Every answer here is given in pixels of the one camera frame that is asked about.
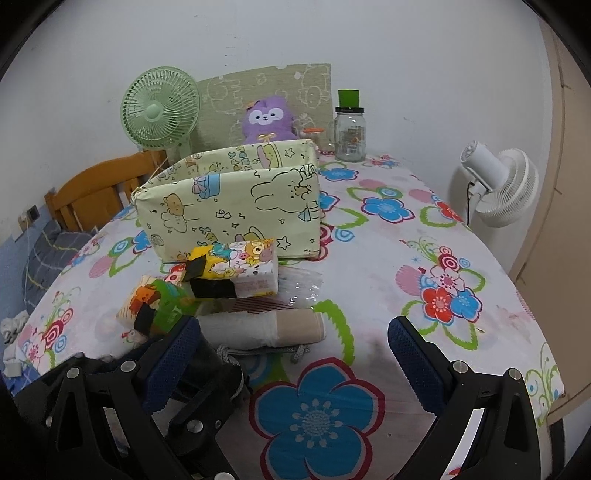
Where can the green desk fan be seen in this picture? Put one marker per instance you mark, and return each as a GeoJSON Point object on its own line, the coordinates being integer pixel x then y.
{"type": "Point", "coordinates": [159, 110]}

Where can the clear plastic bag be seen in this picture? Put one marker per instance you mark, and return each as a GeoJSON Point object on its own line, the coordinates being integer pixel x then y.
{"type": "Point", "coordinates": [300, 286]}

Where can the yellow cartoon tissue pack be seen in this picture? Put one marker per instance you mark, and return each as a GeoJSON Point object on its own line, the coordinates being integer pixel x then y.
{"type": "Point", "coordinates": [240, 265]}

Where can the beige cosmetic tube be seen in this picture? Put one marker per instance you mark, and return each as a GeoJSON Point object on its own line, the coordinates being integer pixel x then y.
{"type": "Point", "coordinates": [277, 327]}

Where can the small pink red tissue pack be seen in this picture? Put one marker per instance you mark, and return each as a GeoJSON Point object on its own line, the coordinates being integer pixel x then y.
{"type": "Point", "coordinates": [175, 273]}

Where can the white clip fan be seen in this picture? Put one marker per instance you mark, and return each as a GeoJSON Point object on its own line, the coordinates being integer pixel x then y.
{"type": "Point", "coordinates": [501, 180]}

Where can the white charger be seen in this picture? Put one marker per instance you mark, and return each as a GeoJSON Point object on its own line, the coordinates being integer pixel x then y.
{"type": "Point", "coordinates": [14, 367]}

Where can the wooden bed headboard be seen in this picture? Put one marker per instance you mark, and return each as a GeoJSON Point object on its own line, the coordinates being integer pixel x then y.
{"type": "Point", "coordinates": [92, 189]}

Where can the pink striped packet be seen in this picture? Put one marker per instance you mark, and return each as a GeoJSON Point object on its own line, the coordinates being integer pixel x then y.
{"type": "Point", "coordinates": [261, 305]}

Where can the purple plush toy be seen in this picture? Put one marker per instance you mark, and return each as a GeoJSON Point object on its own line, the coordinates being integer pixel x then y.
{"type": "Point", "coordinates": [268, 120]}

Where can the wall socket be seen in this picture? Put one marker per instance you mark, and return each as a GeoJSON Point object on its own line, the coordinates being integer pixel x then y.
{"type": "Point", "coordinates": [31, 214]}

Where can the glass jar with green lid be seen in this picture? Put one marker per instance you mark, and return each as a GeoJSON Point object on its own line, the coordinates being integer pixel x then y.
{"type": "Point", "coordinates": [349, 134]}

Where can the green cartoon print board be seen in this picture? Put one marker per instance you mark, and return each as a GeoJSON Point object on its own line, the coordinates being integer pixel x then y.
{"type": "Point", "coordinates": [221, 92]}

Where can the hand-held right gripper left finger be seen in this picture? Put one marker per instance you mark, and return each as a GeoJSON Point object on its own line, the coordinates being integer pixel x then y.
{"type": "Point", "coordinates": [170, 364]}

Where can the green orange tissue pack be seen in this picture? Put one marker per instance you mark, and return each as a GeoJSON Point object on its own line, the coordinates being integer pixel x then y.
{"type": "Point", "coordinates": [159, 302]}

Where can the cotton swab jar orange lid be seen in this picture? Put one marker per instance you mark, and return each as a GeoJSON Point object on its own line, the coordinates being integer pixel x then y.
{"type": "Point", "coordinates": [315, 136]}

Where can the grey plaid pillow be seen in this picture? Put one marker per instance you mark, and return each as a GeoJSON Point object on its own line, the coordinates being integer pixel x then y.
{"type": "Point", "coordinates": [55, 258]}

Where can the crumpled white cloth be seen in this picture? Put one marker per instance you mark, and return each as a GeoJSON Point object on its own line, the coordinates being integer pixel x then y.
{"type": "Point", "coordinates": [11, 325]}

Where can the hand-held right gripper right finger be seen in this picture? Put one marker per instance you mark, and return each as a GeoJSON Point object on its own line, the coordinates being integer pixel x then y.
{"type": "Point", "coordinates": [415, 364]}

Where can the yellow cartoon print storage box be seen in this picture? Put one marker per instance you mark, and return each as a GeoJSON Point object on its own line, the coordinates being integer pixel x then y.
{"type": "Point", "coordinates": [240, 203]}

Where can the floral tablecloth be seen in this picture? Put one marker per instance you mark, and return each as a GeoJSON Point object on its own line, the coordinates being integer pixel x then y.
{"type": "Point", "coordinates": [392, 277]}

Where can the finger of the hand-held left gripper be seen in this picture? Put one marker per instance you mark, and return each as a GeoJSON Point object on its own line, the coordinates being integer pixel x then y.
{"type": "Point", "coordinates": [196, 436]}

